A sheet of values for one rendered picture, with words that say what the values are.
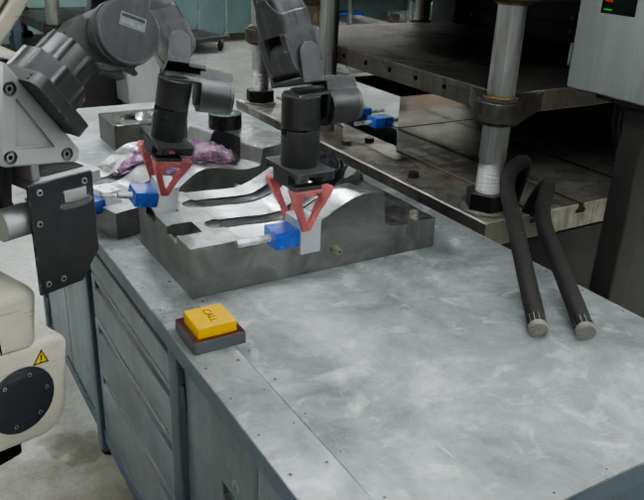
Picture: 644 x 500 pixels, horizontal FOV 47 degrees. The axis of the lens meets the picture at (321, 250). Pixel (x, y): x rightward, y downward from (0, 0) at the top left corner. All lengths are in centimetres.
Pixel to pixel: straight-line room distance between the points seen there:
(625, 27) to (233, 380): 101
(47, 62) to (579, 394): 79
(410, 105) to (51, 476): 137
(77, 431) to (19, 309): 124
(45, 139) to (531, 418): 68
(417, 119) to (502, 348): 103
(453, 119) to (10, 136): 148
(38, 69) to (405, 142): 133
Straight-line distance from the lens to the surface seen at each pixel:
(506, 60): 164
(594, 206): 192
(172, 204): 135
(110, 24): 91
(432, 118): 210
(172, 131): 129
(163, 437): 159
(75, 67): 91
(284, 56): 107
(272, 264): 128
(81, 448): 226
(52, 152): 91
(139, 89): 571
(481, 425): 99
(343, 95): 112
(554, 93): 185
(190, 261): 121
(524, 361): 113
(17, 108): 88
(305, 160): 109
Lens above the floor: 137
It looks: 24 degrees down
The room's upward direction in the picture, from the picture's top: 2 degrees clockwise
